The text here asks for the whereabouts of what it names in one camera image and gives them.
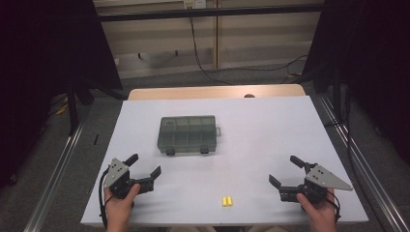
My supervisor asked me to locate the black horizontal bar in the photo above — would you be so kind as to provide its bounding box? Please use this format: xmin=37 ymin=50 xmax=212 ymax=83
xmin=96 ymin=3 xmax=325 ymax=23

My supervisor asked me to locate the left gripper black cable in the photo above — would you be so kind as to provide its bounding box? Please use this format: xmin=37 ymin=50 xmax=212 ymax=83
xmin=98 ymin=166 xmax=112 ymax=229

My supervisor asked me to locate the white wall socket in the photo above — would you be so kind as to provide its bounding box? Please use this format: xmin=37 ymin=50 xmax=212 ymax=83
xmin=183 ymin=0 xmax=207 ymax=10

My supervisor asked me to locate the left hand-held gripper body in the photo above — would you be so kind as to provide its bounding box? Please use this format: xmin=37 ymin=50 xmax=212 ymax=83
xmin=102 ymin=158 xmax=142 ymax=200

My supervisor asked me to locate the green translucent compartment box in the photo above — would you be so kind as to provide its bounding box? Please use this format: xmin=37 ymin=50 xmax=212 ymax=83
xmin=157 ymin=115 xmax=222 ymax=157

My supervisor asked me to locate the person's left hand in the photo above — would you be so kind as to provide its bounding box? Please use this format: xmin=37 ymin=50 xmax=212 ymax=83
xmin=104 ymin=183 xmax=141 ymax=225

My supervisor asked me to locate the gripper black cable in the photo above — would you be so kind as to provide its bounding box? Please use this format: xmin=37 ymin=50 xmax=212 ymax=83
xmin=325 ymin=189 xmax=341 ymax=223
xmin=98 ymin=166 xmax=112 ymax=229

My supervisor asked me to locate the white table sheet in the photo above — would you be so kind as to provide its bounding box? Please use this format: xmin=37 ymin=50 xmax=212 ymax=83
xmin=80 ymin=95 xmax=369 ymax=226

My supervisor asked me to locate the black floor cable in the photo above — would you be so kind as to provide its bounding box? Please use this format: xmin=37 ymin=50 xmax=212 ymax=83
xmin=206 ymin=53 xmax=309 ymax=85

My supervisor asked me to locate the metal floor rail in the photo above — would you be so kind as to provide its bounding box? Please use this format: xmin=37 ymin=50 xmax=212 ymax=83
xmin=318 ymin=94 xmax=410 ymax=232
xmin=23 ymin=120 xmax=87 ymax=232

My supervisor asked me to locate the black stand leg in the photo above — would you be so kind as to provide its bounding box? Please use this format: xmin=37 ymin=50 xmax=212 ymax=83
xmin=66 ymin=78 xmax=80 ymax=136

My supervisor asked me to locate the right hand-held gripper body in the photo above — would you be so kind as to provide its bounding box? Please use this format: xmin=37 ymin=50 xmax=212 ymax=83
xmin=301 ymin=162 xmax=354 ymax=205

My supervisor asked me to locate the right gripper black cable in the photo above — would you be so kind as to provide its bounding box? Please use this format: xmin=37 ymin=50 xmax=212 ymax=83
xmin=325 ymin=189 xmax=341 ymax=223

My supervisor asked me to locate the person's right hand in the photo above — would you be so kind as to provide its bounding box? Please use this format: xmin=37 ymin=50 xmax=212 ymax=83
xmin=296 ymin=188 xmax=339 ymax=225

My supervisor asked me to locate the black curtain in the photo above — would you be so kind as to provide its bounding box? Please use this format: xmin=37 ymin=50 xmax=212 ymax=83
xmin=0 ymin=0 xmax=124 ymax=189
xmin=302 ymin=0 xmax=410 ymax=166

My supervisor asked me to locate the black hanging wall cable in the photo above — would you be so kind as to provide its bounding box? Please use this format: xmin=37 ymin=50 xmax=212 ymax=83
xmin=188 ymin=15 xmax=234 ymax=87

